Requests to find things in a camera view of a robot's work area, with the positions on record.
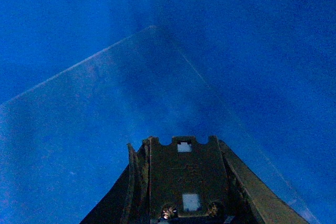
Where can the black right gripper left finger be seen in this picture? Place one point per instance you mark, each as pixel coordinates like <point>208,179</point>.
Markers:
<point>128,199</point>

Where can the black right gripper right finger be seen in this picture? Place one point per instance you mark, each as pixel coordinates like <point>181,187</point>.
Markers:
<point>251,199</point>

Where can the black switch contact block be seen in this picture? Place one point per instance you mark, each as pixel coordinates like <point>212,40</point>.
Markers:
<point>190,177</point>

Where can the ribbed blue bin, empty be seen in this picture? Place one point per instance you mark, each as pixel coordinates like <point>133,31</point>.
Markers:
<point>82,78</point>

